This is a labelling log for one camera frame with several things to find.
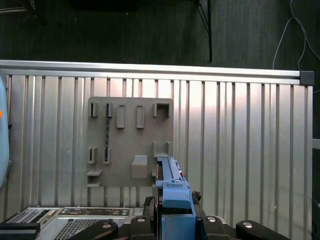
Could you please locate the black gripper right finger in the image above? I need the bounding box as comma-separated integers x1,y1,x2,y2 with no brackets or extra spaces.
191,190,293,240

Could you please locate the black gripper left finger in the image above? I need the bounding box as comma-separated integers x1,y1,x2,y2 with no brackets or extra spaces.
74,196,162,240

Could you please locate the hard disk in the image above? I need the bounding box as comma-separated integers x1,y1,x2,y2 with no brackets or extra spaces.
152,155,198,240

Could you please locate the black PC case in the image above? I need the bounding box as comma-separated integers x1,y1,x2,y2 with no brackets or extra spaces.
0,206,151,240

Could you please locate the grey parts rack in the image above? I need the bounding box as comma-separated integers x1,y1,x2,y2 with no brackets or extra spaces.
86,96,175,188

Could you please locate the pale blue teach pendant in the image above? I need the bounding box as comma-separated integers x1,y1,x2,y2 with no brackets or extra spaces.
0,73,11,191

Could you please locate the black stand leg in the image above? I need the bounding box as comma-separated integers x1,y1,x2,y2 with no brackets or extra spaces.
194,0,213,63

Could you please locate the white floor cable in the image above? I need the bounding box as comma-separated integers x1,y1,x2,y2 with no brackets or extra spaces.
272,0,320,72

